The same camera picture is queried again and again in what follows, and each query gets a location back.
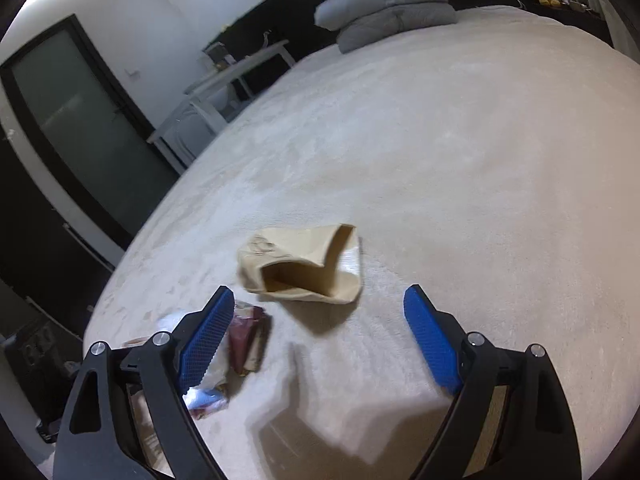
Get lower grey pillow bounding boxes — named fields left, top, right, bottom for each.
left=336, top=2, right=458, bottom=53

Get white desk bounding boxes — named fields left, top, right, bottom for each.
left=146, top=40, right=295, bottom=174

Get brown paper bag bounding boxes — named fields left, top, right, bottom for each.
left=238, top=223, right=362, bottom=304

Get dark glass door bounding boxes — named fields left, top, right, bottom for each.
left=1, top=15, right=178, bottom=249

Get cream bed blanket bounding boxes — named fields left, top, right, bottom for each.
left=85, top=6, right=639, bottom=479

